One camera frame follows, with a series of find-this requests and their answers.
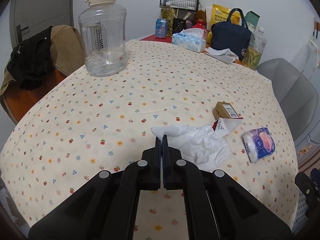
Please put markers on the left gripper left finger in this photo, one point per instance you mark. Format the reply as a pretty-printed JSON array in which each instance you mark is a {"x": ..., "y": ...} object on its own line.
[{"x": 151, "y": 178}]

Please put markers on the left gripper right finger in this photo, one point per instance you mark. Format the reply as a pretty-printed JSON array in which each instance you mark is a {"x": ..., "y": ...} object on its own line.
[{"x": 173, "y": 175}]

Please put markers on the white tissue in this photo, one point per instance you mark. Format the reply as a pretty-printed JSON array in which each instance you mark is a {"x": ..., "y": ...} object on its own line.
[{"x": 199, "y": 145}]

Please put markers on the red white wrapper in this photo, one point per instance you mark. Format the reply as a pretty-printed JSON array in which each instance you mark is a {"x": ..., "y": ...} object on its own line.
[{"x": 224, "y": 126}]

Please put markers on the purple tissue pack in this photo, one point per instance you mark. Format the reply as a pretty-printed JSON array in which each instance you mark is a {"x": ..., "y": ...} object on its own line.
[{"x": 258, "y": 144}]

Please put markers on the small brown cardboard box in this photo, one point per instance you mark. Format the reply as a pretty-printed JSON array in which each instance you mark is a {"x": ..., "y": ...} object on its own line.
[{"x": 225, "y": 110}]

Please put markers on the floral cream tablecloth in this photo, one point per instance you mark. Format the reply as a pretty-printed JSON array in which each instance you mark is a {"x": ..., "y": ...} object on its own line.
[{"x": 73, "y": 164}]

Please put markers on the grey upholstered chair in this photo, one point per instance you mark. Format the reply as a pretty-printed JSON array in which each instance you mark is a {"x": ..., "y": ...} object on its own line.
[{"x": 295, "y": 94}]

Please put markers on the white cloth on table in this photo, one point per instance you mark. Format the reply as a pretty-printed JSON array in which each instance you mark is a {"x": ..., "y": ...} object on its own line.
[{"x": 226, "y": 55}]

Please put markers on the blue tissue box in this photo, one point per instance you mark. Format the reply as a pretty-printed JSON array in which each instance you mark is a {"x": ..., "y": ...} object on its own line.
[{"x": 192, "y": 39}]

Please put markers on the blue soda can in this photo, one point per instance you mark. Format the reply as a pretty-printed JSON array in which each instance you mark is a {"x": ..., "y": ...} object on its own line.
[{"x": 161, "y": 28}]

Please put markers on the plastic bottle with green contents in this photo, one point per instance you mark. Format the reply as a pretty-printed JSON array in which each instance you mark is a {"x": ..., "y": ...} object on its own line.
[{"x": 255, "y": 49}]

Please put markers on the large clear water jug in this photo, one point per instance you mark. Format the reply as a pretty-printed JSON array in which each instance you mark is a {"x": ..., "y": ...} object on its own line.
[{"x": 102, "y": 29}]

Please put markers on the red white bottle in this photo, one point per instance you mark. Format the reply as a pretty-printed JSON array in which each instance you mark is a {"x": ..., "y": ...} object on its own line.
[{"x": 200, "y": 24}]

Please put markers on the tan chair with black jacket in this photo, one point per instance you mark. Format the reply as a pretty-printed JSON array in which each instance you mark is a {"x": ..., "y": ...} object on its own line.
[{"x": 33, "y": 59}]

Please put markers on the navy lunch bag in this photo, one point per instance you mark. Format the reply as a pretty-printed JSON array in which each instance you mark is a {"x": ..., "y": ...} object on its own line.
[{"x": 226, "y": 35}]

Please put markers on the glass jar with pickles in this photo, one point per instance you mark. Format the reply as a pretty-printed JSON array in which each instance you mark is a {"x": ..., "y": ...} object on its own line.
[{"x": 168, "y": 13}]

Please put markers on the yellow snack bag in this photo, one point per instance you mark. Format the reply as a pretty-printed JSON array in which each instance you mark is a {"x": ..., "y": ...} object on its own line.
[{"x": 220, "y": 14}]

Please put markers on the white refrigerator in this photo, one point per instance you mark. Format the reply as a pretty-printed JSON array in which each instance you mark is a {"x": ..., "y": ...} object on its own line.
[{"x": 307, "y": 62}]

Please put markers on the green tall carton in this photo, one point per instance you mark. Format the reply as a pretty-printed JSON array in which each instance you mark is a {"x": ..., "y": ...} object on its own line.
[{"x": 252, "y": 20}]

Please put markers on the black wire basket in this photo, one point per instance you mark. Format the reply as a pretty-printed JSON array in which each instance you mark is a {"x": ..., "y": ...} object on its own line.
[{"x": 189, "y": 5}]

